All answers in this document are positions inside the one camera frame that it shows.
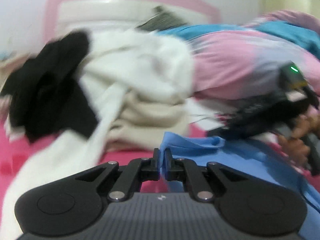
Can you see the black garment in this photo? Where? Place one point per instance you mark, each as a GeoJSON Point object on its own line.
{"type": "Point", "coordinates": [45, 96]}

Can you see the beige garment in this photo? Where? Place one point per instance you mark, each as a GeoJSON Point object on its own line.
{"type": "Point", "coordinates": [142, 124]}

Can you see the pink floral bed blanket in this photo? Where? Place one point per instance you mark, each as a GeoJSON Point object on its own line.
{"type": "Point", "coordinates": [68, 154]}

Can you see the light blue t-shirt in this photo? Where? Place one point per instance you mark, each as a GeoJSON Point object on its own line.
{"type": "Point", "coordinates": [252, 157]}

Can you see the pink grey quilt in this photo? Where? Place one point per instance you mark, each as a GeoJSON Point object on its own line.
{"type": "Point", "coordinates": [233, 62]}

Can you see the operator right hand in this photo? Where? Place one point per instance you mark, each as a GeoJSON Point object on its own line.
{"type": "Point", "coordinates": [294, 147]}

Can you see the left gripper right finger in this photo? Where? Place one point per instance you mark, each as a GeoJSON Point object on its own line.
{"type": "Point", "coordinates": [245, 202]}

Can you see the green patterned pillow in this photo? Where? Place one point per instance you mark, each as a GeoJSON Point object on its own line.
{"type": "Point", "coordinates": [162, 20]}

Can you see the pink white headboard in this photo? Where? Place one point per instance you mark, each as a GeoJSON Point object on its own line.
{"type": "Point", "coordinates": [61, 14]}

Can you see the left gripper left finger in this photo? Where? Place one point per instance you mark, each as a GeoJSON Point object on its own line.
{"type": "Point", "coordinates": [72, 204]}

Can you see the black camera box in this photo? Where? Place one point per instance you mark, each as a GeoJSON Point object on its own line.
{"type": "Point", "coordinates": [291, 78]}

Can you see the white knit sweater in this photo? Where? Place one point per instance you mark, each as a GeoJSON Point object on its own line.
{"type": "Point", "coordinates": [158, 68]}

